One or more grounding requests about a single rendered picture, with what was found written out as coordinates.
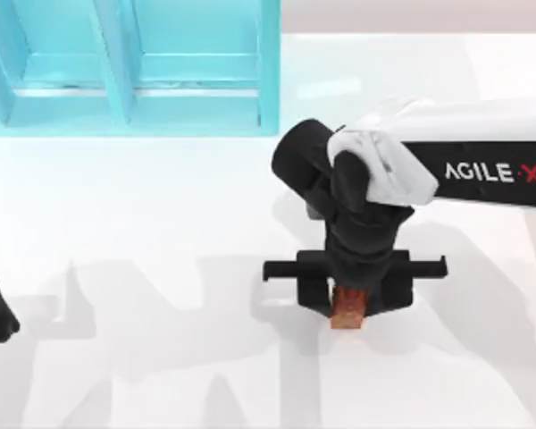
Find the light blue rack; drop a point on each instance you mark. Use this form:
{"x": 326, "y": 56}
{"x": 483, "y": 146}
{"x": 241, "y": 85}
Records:
{"x": 116, "y": 67}

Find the reddish brown book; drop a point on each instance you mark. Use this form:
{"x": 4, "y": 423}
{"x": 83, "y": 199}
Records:
{"x": 348, "y": 313}

